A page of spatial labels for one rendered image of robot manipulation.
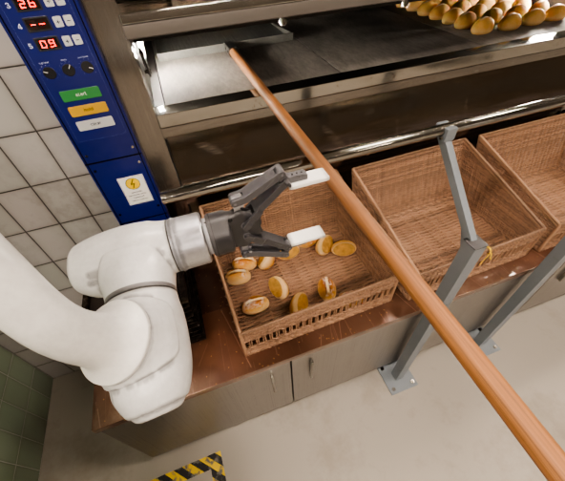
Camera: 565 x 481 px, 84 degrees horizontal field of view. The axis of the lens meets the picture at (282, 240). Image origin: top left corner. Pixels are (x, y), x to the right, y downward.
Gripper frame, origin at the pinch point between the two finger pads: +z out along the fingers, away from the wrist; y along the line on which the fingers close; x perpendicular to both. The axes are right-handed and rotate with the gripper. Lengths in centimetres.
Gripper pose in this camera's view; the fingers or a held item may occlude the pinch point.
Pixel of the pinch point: (318, 206)
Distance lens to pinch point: 58.3
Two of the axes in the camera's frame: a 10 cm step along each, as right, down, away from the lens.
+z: 9.4, -2.7, 1.9
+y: 0.5, 6.8, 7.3
